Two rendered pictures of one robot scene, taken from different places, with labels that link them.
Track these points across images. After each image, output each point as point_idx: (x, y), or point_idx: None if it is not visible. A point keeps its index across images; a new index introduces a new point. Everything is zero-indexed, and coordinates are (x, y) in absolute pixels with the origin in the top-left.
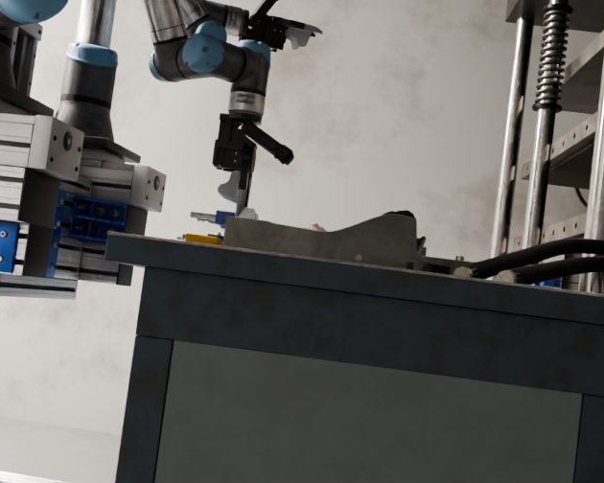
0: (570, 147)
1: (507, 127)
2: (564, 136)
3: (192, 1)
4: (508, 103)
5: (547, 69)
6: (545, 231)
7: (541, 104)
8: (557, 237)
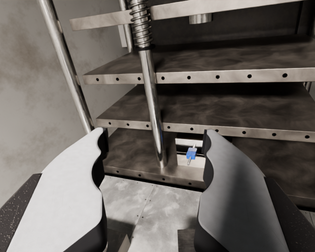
0: (209, 82)
1: (62, 52)
2: (188, 72)
3: None
4: (53, 32)
5: (146, 16)
6: (170, 125)
7: (150, 48)
8: (202, 132)
